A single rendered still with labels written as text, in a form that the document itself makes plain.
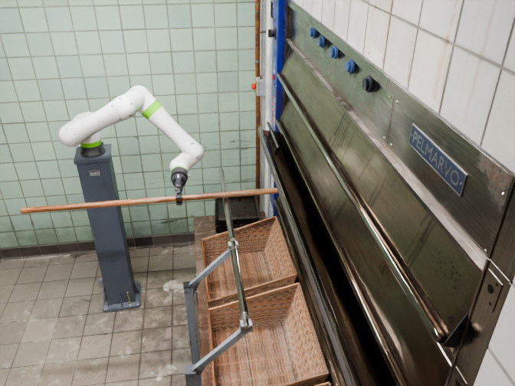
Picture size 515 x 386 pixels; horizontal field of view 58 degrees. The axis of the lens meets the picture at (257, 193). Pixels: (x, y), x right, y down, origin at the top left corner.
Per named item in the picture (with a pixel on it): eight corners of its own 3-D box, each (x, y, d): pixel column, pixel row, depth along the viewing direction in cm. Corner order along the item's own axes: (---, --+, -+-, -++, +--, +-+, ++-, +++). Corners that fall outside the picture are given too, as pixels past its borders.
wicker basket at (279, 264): (277, 250, 301) (277, 214, 287) (296, 313, 253) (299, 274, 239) (201, 257, 294) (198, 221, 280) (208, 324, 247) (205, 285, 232)
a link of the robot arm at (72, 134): (49, 134, 255) (119, 96, 232) (66, 122, 268) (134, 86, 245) (63, 154, 259) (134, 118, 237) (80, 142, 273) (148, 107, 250)
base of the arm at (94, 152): (83, 140, 297) (81, 132, 294) (107, 139, 300) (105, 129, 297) (79, 158, 275) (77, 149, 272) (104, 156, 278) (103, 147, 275)
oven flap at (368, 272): (282, 123, 259) (295, 90, 251) (428, 422, 108) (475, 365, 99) (275, 121, 258) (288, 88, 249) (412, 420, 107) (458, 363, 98)
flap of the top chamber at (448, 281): (284, 78, 246) (297, 41, 237) (453, 346, 94) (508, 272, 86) (276, 75, 245) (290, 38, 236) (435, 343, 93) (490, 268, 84)
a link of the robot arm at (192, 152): (150, 118, 265) (145, 122, 255) (164, 104, 262) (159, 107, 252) (195, 162, 273) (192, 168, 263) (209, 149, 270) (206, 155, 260)
